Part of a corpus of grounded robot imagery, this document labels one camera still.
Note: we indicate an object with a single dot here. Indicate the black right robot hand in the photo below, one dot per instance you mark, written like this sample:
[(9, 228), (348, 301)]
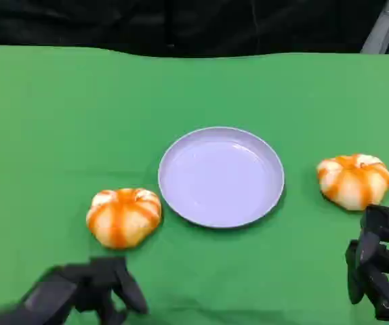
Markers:
[(374, 257)]

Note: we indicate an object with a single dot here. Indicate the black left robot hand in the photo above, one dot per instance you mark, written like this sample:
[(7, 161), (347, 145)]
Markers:
[(79, 287)]

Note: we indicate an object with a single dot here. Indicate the orange and white bread roll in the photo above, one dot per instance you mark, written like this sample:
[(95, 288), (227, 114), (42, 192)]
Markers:
[(123, 220), (352, 184)]

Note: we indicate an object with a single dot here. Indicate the lilac plate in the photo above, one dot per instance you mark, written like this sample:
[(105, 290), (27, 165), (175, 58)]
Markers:
[(221, 179)]

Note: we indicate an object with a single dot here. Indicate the black background curtain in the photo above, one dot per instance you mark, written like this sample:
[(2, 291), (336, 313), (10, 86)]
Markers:
[(181, 23)]

